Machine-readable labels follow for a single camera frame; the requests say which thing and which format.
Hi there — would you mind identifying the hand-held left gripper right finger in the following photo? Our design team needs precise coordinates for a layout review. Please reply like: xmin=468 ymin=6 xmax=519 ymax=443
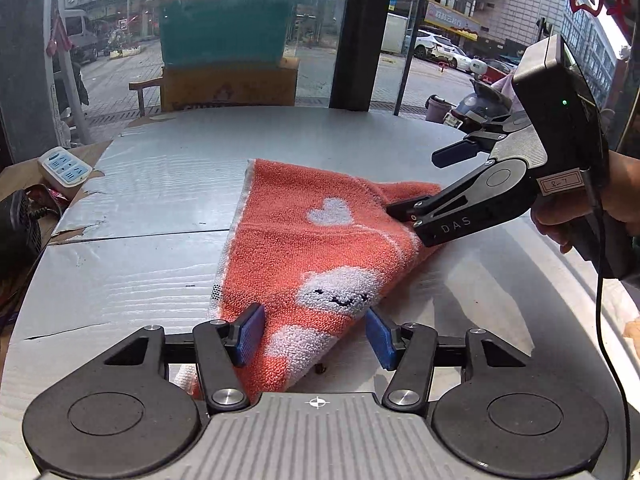
xmin=365 ymin=306 xmax=534 ymax=416

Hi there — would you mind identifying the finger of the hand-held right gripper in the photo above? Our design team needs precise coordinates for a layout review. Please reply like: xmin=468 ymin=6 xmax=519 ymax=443
xmin=431 ymin=109 xmax=532 ymax=170
xmin=386 ymin=157 xmax=540 ymax=248

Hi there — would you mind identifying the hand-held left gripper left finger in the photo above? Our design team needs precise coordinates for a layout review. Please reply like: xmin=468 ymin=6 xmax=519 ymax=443
xmin=102 ymin=302 xmax=267 ymax=413

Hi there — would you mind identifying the orange cloud print towel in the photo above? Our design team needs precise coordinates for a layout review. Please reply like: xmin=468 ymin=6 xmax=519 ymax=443
xmin=176 ymin=158 xmax=443 ymax=403

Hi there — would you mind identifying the person's right forearm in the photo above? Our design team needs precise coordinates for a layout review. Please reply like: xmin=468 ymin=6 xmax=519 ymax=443
xmin=606 ymin=149 xmax=640 ymax=238

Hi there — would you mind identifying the person's right hand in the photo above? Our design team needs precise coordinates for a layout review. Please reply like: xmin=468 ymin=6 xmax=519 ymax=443
xmin=531 ymin=195 xmax=590 ymax=254

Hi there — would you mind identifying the grey bucket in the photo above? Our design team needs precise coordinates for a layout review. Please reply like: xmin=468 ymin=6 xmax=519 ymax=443
xmin=425 ymin=94 xmax=453 ymax=124

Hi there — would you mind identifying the dark parked scooter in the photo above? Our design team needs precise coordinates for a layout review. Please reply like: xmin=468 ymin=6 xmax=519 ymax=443
xmin=444 ymin=58 xmax=516 ymax=131

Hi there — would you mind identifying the white car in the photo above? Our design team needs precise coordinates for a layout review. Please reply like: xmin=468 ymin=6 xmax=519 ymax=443
xmin=404 ymin=28 xmax=473 ymax=72

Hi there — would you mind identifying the black window pillar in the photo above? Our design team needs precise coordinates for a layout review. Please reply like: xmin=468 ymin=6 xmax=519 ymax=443
xmin=327 ymin=0 xmax=400 ymax=111

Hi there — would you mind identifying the yellow cardboard box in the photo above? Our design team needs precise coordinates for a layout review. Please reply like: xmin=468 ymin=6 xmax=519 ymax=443
xmin=160 ymin=57 xmax=301 ymax=112

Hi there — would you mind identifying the white power strip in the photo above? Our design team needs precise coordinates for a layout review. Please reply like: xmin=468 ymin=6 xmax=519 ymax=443
xmin=39 ymin=146 xmax=94 ymax=188

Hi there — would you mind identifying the black mesh device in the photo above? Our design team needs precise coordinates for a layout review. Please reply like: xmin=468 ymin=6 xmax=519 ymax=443
xmin=0 ymin=190 xmax=45 ymax=273

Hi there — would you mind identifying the teal plastic tub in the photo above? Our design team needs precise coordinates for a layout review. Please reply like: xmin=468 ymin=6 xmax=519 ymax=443
xmin=145 ymin=0 xmax=312 ymax=68

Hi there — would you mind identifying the wooden bench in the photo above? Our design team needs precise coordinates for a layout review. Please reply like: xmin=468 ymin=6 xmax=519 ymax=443
xmin=128 ymin=77 xmax=164 ymax=118

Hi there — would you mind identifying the white van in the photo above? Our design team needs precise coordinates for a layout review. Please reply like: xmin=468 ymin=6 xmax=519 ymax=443
xmin=64 ymin=9 xmax=101 ymax=64

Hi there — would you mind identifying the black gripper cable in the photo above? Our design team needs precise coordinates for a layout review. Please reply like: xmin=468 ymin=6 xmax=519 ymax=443
xmin=582 ymin=167 xmax=632 ymax=480

